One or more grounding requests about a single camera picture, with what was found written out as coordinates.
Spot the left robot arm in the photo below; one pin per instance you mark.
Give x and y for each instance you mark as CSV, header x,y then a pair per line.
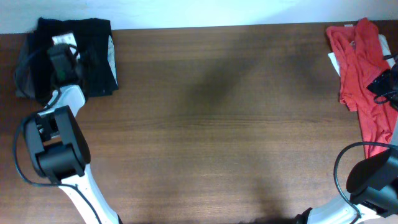
x,y
56,145

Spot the red t-shirt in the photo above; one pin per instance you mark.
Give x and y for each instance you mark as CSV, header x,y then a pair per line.
x,y
359,54

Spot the black t-shirt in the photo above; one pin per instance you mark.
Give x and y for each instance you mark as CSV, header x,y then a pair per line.
x,y
92,41

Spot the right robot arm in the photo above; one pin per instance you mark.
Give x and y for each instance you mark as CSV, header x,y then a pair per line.
x,y
371,190

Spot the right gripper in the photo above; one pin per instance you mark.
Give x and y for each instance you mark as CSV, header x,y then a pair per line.
x,y
380,84

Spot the white garment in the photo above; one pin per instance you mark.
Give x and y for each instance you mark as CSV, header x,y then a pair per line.
x,y
385,51

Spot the folded grey garment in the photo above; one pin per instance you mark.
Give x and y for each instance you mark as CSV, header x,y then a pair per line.
x,y
22,76

